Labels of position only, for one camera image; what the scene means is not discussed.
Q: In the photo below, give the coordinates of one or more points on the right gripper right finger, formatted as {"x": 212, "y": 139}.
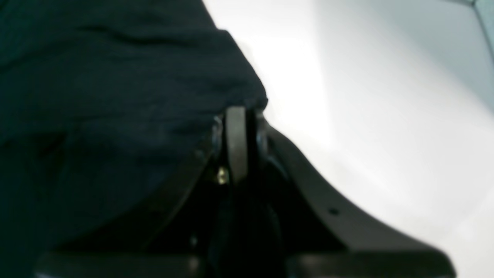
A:
{"x": 325, "y": 235}

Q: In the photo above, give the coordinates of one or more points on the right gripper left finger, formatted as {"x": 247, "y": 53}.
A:
{"x": 118, "y": 249}

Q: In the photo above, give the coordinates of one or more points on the black T-shirt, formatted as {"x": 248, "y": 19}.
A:
{"x": 100, "y": 101}

